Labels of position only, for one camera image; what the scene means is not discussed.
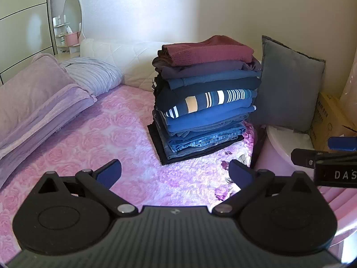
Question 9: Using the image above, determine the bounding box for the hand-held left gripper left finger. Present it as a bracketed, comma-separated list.
[37, 159, 138, 217]

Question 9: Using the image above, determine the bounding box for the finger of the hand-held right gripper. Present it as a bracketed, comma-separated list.
[327, 136, 357, 152]
[291, 148, 357, 169]

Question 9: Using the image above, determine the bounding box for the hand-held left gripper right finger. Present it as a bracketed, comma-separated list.
[212, 160, 314, 217]

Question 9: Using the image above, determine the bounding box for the reddish brown garment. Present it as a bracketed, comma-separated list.
[162, 35, 255, 67]

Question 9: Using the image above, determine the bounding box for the stack of folded clothes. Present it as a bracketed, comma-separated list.
[147, 55, 263, 166]

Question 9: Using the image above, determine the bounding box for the cardboard box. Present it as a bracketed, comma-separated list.
[309, 91, 357, 155]

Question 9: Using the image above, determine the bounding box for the pink floral blanket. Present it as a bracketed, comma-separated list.
[0, 84, 256, 259]

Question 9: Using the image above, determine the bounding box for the striped grey pillow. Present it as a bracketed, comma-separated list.
[60, 57, 124, 96]

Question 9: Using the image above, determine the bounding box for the lilac folded blanket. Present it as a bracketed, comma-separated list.
[0, 53, 98, 188]

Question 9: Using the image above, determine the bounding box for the white padded headboard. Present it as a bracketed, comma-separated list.
[80, 38, 174, 96]

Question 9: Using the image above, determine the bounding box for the pink storage box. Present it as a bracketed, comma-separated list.
[64, 32, 78, 46]

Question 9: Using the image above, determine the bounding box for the white vanity shelf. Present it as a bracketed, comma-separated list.
[52, 15, 85, 55]

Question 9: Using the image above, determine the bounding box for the oval mirror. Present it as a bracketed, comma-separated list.
[62, 0, 86, 40]

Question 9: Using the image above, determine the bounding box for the pale wardrobe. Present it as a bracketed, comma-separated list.
[0, 0, 55, 86]

